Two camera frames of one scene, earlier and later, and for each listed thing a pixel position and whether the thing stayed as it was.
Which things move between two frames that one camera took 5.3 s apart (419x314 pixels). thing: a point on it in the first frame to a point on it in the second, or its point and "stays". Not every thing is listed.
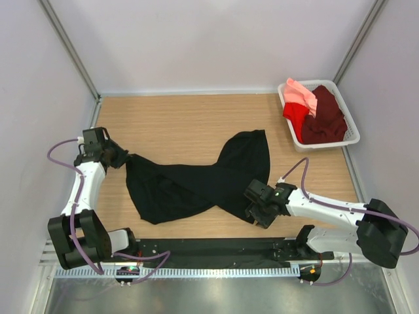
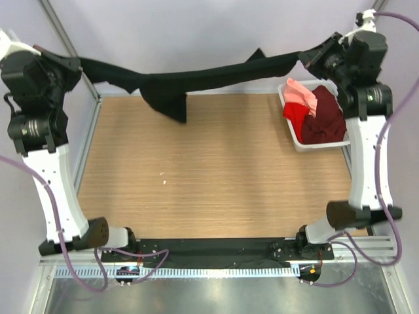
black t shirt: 163,192 to 166,92
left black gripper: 122,155 to 71,66
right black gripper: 264,222 to 308,59
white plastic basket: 352,136 stays
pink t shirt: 295,93 stays
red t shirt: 296,112 stays
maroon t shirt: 329,124 stays
